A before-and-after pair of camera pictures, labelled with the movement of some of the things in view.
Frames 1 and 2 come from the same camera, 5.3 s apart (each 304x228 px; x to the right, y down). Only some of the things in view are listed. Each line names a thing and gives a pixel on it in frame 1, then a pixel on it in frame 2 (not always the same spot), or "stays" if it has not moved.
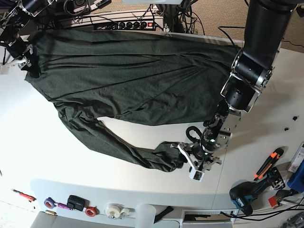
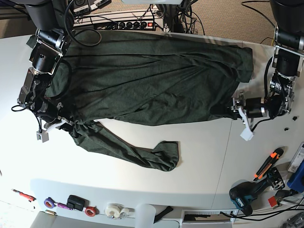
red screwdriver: [28, 197] stays
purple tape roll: [51, 200] stays
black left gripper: [33, 69] to [52, 110]
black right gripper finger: [207, 165] to [236, 114]
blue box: [296, 181] stays
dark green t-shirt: [133, 77] stays
